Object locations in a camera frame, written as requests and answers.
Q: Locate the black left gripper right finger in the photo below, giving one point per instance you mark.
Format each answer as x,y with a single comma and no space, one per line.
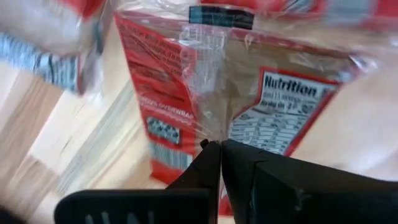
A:
295,193

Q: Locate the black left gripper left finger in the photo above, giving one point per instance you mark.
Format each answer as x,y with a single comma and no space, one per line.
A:
192,202

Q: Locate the red popcorn bag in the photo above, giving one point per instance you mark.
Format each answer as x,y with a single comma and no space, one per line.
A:
351,12
217,77
37,37

